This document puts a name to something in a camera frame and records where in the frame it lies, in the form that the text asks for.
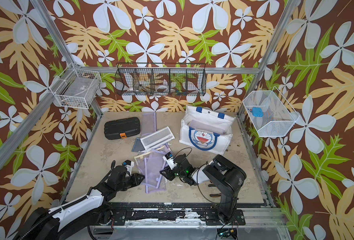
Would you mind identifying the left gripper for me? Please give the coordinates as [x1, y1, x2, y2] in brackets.
[116, 171, 147, 192]

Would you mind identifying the white Doraemon canvas bag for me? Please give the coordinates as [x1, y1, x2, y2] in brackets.
[179, 106, 235, 155]

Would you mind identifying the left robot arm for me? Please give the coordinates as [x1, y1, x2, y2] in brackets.
[13, 161, 146, 240]

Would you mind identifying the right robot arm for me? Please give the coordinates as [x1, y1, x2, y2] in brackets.
[160, 154, 247, 225]

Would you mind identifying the large purple mesh pouch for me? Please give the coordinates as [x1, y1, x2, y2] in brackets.
[135, 145, 170, 194]

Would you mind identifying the white mesh pouch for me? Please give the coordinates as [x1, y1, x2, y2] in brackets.
[140, 127, 175, 150]

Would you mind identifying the black plastic tool case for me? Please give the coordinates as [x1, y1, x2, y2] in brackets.
[104, 117, 141, 140]

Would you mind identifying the blue object in basket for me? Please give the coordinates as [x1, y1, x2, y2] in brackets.
[252, 107, 264, 118]

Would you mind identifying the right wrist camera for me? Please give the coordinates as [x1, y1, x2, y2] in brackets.
[163, 152, 177, 170]

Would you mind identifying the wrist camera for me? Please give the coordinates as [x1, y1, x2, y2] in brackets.
[122, 160, 135, 175]
[163, 152, 177, 170]

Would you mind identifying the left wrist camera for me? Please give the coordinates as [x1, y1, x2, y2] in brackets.
[122, 160, 135, 175]

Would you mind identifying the black wire basket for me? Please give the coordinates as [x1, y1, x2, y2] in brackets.
[115, 63, 207, 97]

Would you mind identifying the white wire basket left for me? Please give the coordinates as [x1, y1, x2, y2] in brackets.
[51, 65, 102, 109]

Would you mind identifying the white wire basket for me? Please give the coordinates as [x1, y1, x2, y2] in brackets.
[51, 65, 102, 109]
[243, 88, 300, 138]

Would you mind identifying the white wire basket right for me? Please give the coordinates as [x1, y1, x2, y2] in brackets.
[243, 88, 300, 138]

